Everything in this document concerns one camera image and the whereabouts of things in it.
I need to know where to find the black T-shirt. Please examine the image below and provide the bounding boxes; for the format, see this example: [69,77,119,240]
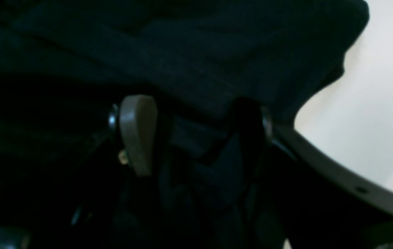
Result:
[0,0,369,249]

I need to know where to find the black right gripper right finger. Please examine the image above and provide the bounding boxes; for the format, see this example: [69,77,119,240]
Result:
[232,98,393,249]

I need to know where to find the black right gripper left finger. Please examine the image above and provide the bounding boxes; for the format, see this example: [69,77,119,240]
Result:
[108,95,158,177]

